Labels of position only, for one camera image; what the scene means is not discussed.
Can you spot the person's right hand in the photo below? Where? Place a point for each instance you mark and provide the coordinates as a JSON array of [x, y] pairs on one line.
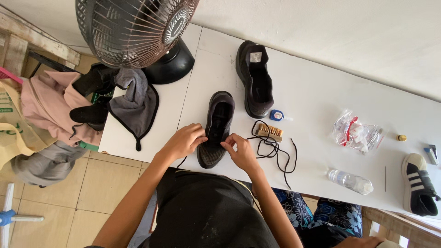
[[244, 155]]

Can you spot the person's left hand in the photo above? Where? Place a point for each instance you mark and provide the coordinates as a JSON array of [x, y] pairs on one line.
[[181, 141]]

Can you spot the black shoelace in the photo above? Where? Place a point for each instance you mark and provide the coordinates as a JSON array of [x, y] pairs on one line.
[[275, 151], [182, 162]]

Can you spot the wooden shoe brush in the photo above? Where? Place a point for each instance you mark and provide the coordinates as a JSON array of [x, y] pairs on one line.
[[270, 132]]

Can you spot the black mesh sneaker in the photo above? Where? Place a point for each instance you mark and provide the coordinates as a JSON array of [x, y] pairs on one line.
[[220, 113], [255, 79]]

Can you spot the small blue glue bottle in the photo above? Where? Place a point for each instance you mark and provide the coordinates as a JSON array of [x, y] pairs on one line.
[[276, 115]]

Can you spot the grey cloth with black edging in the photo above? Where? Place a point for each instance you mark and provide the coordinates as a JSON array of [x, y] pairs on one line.
[[136, 103]]

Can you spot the person's black shirt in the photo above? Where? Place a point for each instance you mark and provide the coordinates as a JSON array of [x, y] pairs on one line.
[[206, 210]]

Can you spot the green plastic crate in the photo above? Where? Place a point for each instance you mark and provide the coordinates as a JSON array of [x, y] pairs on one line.
[[89, 146]]

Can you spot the person's blue floral trousers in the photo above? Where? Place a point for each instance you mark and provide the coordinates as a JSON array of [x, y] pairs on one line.
[[327, 217]]

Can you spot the pair of black shoes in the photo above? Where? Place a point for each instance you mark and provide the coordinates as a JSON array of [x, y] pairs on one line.
[[93, 86]]

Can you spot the clear plastic water bottle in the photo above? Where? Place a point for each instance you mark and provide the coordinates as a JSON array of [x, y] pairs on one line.
[[349, 181]]

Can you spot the clear plastic zip bag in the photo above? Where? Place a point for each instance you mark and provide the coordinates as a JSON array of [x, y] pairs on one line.
[[356, 132]]

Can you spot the black table fan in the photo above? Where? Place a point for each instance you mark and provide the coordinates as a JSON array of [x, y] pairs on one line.
[[134, 31]]

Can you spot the grey garment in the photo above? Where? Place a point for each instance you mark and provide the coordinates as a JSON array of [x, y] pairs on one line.
[[44, 165]]

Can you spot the pink garment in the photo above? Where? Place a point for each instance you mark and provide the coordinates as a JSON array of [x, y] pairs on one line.
[[46, 106]]

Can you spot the small gold cap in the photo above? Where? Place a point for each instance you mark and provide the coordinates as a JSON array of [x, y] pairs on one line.
[[401, 137]]

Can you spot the beige tote bag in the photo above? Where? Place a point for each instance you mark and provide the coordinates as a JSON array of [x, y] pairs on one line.
[[13, 131]]

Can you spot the black white striped shoe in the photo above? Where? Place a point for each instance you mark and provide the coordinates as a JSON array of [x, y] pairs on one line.
[[418, 186]]

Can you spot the weathered wooden bench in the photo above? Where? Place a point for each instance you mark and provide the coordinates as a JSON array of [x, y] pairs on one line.
[[34, 38]]

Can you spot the pink plastic basket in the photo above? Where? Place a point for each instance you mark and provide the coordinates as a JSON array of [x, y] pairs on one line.
[[8, 75]]

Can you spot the grey blue stapler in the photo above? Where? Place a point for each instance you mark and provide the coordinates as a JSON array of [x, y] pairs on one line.
[[431, 154]]

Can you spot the white blue plastic tool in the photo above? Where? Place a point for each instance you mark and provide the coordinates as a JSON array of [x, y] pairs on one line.
[[8, 217]]

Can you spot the black metal frame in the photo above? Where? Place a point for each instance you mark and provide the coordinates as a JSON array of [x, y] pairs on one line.
[[48, 62]]

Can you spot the wooden table frame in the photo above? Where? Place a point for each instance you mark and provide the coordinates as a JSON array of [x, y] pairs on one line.
[[403, 227]]

